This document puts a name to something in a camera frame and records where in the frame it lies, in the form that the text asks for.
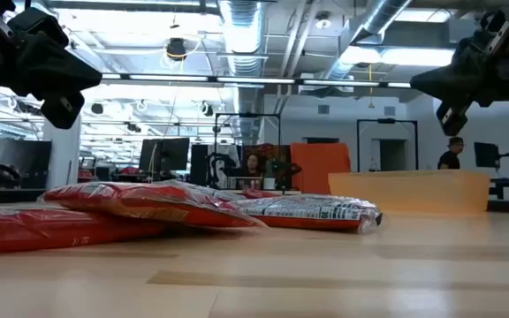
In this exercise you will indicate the square wall vent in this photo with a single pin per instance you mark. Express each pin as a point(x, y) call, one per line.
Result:
point(389, 111)
point(323, 109)

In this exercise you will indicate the black background robot arm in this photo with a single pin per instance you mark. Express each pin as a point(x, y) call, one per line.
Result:
point(219, 170)

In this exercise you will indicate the silver smooth ceiling duct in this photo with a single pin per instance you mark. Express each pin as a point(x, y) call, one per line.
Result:
point(369, 22)

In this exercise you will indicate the black partition panel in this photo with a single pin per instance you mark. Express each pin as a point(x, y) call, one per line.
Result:
point(16, 159)

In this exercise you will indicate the round white ceiling fixture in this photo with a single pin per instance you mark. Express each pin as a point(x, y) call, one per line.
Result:
point(323, 22)

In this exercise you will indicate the tall black cabinet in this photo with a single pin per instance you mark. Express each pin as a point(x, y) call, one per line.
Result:
point(199, 165)

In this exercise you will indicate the black beam with light strips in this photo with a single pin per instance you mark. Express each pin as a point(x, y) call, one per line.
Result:
point(298, 81)

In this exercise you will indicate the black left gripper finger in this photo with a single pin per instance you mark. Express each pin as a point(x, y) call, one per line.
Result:
point(62, 110)
point(60, 70)

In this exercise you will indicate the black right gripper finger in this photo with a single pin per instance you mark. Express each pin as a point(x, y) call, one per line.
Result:
point(453, 84)
point(452, 118)

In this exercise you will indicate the black computer monitor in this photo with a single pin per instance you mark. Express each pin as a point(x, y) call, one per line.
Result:
point(164, 154)

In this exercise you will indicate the red chair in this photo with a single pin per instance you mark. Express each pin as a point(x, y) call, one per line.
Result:
point(85, 174)

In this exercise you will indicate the white cup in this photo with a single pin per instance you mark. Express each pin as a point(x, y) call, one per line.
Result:
point(269, 183)

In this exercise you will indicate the white building column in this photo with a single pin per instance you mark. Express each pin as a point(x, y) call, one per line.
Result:
point(62, 154)

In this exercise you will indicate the small black monitor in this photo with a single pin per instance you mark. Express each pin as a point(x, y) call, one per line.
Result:
point(486, 154)

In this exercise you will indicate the person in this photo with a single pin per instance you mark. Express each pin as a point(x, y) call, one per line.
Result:
point(252, 163)
point(450, 160)

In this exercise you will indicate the silver ribbed ceiling duct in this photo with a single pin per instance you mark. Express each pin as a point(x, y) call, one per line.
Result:
point(241, 44)

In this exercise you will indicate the red popcorn bag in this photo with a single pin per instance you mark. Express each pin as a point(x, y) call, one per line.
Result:
point(307, 212)
point(139, 203)
point(259, 193)
point(38, 229)

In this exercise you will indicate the black ceiling spotlight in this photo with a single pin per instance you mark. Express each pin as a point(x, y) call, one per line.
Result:
point(97, 108)
point(207, 109)
point(134, 127)

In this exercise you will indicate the black metal rack frame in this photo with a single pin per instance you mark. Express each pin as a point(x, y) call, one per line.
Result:
point(387, 120)
point(248, 115)

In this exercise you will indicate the dark patterned backdrop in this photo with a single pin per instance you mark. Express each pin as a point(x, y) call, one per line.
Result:
point(278, 154)

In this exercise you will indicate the black round ceiling device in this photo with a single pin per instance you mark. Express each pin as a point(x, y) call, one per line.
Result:
point(176, 47)

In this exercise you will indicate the orange translucent basket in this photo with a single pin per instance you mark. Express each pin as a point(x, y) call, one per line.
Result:
point(409, 192)

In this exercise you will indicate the orange red upright panel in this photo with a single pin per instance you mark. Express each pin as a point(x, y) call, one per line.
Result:
point(321, 168)

